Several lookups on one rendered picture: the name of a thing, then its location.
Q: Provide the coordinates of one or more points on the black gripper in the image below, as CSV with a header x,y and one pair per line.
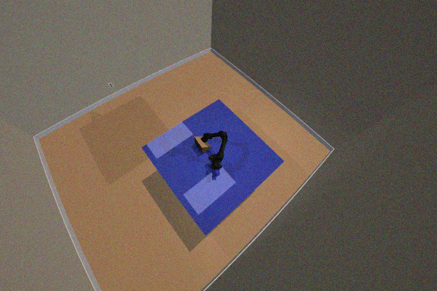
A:
x,y
211,159

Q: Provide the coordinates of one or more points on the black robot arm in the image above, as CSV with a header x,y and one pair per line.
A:
x,y
220,155

